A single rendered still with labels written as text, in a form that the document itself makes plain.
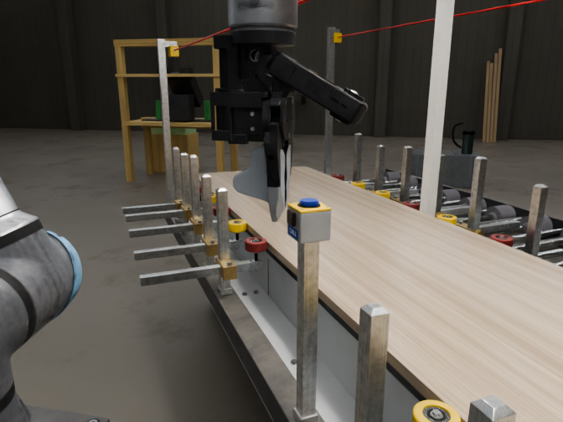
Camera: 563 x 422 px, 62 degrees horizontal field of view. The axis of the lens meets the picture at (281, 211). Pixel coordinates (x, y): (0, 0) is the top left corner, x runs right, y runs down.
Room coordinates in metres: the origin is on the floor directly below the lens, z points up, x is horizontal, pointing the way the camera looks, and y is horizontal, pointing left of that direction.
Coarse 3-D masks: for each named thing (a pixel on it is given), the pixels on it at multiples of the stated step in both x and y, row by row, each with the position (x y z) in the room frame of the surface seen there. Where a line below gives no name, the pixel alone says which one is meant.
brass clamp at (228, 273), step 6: (216, 258) 1.63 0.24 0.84; (216, 264) 1.63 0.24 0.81; (222, 264) 1.56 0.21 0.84; (234, 264) 1.56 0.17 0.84; (222, 270) 1.55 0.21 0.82; (228, 270) 1.54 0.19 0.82; (234, 270) 1.54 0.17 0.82; (222, 276) 1.55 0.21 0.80; (228, 276) 1.54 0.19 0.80; (234, 276) 1.54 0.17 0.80
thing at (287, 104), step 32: (256, 32) 0.51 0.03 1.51; (288, 32) 0.52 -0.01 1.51; (224, 64) 0.55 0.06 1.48; (256, 64) 0.53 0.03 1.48; (224, 96) 0.52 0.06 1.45; (256, 96) 0.51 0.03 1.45; (288, 96) 0.53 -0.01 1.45; (224, 128) 0.53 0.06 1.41; (256, 128) 0.52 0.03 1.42; (288, 128) 0.53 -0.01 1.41
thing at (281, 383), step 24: (192, 240) 2.22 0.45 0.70; (192, 264) 2.02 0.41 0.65; (216, 288) 1.66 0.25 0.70; (216, 312) 1.59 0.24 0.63; (240, 312) 1.46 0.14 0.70; (240, 336) 1.31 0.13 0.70; (264, 336) 1.31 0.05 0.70; (264, 360) 1.17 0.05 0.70; (264, 384) 1.09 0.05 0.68; (288, 384) 1.06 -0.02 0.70; (288, 408) 0.97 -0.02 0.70
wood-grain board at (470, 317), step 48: (288, 192) 2.43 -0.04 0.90; (336, 192) 2.43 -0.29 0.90; (288, 240) 1.64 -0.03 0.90; (336, 240) 1.64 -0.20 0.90; (384, 240) 1.64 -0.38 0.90; (432, 240) 1.64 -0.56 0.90; (480, 240) 1.64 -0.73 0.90; (336, 288) 1.22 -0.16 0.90; (384, 288) 1.22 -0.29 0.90; (432, 288) 1.22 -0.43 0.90; (480, 288) 1.22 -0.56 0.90; (528, 288) 1.22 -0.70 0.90; (432, 336) 0.96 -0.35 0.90; (480, 336) 0.96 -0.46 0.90; (528, 336) 0.96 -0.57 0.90; (432, 384) 0.79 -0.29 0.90; (480, 384) 0.79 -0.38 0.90; (528, 384) 0.79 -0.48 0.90
